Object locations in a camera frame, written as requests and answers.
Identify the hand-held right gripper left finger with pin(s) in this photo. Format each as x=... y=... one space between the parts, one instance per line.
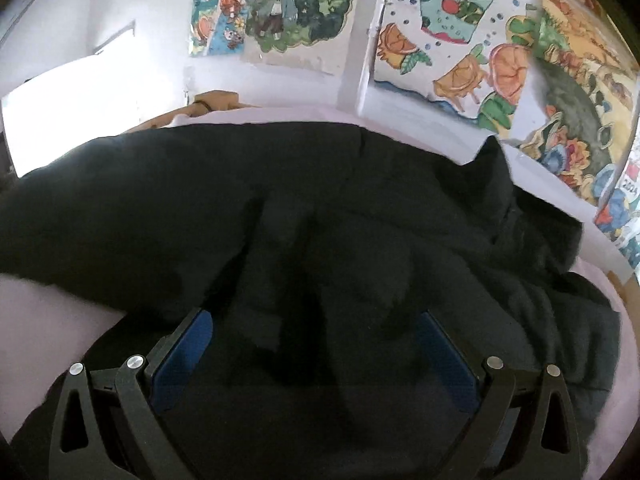
x=180 y=355

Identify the wooden bed frame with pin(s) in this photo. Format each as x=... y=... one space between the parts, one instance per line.
x=625 y=285

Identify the orange-haired cartoon wall poster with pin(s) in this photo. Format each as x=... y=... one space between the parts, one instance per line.
x=220 y=5

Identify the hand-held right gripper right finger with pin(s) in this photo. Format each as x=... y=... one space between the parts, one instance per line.
x=447 y=360

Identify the pink bed sheet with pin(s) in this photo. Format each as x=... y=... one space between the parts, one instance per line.
x=40 y=305

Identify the blue and red wall poster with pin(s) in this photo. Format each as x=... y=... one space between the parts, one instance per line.
x=625 y=200

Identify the black jacket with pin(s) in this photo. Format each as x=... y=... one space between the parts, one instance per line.
x=300 y=210

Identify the dark creature flower wall poster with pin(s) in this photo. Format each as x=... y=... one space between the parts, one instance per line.
x=570 y=100

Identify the orange fruit wall poster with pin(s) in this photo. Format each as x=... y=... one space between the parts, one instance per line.
x=450 y=35

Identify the blonde cartoon wall poster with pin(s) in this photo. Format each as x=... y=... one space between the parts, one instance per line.
x=300 y=10

